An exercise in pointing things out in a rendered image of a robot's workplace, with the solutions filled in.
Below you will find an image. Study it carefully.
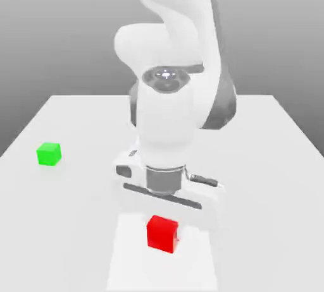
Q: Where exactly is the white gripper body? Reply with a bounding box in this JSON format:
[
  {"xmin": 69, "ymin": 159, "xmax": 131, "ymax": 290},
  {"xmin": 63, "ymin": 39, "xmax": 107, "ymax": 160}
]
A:
[{"xmin": 118, "ymin": 179, "xmax": 227, "ymax": 232}]

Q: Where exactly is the small red cube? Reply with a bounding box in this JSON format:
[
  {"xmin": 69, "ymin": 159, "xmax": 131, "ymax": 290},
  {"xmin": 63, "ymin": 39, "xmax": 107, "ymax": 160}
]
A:
[{"xmin": 146, "ymin": 214, "xmax": 180, "ymax": 254}]

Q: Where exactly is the small green cube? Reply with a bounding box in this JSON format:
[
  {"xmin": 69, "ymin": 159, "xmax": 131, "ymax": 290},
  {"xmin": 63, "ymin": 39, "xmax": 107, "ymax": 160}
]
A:
[{"xmin": 35, "ymin": 142, "xmax": 63, "ymax": 167}]

